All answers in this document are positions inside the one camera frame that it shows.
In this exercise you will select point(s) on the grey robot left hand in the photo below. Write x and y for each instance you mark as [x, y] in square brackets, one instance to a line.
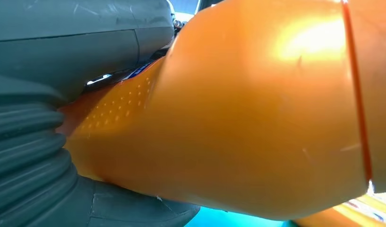
[70, 47]

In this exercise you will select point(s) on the orange bottle with Tide label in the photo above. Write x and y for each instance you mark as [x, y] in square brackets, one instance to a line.
[346, 216]

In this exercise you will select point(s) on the orange detergent bottle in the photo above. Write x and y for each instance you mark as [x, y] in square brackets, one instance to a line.
[242, 125]

